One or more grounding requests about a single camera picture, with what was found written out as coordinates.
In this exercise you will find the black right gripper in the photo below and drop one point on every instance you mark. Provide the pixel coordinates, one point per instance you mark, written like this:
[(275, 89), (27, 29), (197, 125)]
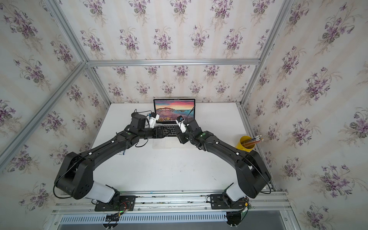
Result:
[(180, 136)]

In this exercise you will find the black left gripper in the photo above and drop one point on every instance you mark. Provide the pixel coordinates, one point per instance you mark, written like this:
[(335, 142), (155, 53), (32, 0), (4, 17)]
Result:
[(159, 134)]

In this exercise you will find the silver laptop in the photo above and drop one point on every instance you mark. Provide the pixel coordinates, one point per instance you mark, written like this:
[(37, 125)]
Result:
[(170, 109)]

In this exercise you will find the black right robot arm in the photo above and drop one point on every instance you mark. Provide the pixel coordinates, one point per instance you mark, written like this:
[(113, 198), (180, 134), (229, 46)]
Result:
[(251, 171)]

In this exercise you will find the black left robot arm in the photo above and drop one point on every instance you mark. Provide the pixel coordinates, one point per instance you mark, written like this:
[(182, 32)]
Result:
[(76, 174)]

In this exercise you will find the yellow pencil cup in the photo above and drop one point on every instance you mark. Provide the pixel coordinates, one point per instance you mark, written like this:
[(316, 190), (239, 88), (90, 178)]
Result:
[(239, 146)]

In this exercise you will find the pencils in cup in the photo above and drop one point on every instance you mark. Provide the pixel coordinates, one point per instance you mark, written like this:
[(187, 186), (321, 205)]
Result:
[(252, 141)]

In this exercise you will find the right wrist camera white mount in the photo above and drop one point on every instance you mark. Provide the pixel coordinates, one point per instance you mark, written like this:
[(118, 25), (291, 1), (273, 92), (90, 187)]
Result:
[(180, 122)]

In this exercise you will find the aluminium mounting rail frame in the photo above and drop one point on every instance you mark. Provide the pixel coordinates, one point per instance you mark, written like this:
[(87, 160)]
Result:
[(175, 207)]

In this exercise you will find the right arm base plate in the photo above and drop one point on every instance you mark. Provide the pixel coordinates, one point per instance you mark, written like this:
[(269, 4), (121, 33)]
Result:
[(222, 201)]

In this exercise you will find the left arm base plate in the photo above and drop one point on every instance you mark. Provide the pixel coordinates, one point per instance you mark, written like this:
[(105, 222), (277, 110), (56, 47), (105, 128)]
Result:
[(118, 203)]

